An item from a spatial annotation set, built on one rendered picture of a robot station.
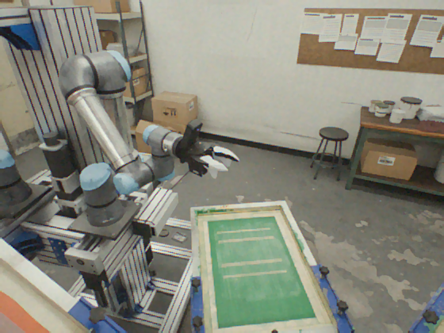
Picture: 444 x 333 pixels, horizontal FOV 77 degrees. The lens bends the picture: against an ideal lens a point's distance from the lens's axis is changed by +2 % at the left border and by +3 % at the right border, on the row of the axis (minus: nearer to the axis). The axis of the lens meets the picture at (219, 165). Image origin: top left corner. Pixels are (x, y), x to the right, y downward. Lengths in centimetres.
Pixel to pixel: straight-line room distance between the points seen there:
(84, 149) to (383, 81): 337
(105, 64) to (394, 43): 326
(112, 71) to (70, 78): 14
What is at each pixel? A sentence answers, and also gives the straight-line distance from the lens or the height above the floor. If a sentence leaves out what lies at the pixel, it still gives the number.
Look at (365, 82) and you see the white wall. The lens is 390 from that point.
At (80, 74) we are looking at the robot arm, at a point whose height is 186.
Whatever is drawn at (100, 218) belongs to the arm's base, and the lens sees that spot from 124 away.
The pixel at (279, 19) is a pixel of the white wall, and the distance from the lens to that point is 389.
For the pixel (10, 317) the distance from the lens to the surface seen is 102.
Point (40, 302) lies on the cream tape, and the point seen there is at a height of 132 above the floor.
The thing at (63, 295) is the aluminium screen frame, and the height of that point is 133.
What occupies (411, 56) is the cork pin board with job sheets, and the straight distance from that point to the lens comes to 388.
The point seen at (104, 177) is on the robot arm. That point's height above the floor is 148.
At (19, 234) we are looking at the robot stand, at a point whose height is 112.
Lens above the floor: 207
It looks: 32 degrees down
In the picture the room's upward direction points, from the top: straight up
